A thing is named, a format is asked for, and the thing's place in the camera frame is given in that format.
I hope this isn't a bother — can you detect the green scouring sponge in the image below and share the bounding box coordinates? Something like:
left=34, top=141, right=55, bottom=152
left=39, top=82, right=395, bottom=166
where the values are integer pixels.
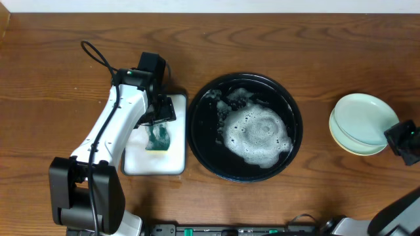
left=145, top=123, right=171, bottom=151

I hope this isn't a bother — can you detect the mint plate front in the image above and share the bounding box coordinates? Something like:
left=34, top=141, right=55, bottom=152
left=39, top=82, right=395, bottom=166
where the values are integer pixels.
left=334, top=93, right=399, bottom=146

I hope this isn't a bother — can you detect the mint plate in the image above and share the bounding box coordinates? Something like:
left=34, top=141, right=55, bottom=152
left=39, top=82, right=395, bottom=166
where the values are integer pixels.
left=334, top=93, right=399, bottom=146
left=329, top=108, right=389, bottom=156

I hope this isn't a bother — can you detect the yellow plate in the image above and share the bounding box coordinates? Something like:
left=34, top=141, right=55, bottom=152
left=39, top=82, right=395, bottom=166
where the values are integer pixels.
left=328, top=111, right=388, bottom=157

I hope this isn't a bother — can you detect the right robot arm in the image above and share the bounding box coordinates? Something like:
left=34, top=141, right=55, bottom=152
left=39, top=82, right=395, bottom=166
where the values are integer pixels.
left=320, top=120, right=419, bottom=236

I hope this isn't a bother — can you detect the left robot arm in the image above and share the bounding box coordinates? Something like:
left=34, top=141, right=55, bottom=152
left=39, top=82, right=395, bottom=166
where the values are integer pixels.
left=49, top=52, right=176, bottom=235

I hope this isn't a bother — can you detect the black round tray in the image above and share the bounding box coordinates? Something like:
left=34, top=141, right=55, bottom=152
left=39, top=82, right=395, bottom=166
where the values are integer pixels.
left=187, top=73, right=303, bottom=182

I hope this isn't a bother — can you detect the black rectangular foam tray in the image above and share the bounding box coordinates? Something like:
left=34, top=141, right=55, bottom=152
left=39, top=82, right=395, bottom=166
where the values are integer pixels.
left=121, top=94, right=187, bottom=176

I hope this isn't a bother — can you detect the white soap foam puddle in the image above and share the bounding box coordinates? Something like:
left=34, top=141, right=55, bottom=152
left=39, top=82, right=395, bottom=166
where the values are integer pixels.
left=204, top=88, right=293, bottom=168

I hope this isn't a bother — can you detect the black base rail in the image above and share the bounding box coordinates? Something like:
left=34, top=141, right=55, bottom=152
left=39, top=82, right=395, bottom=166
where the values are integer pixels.
left=65, top=223, right=329, bottom=236

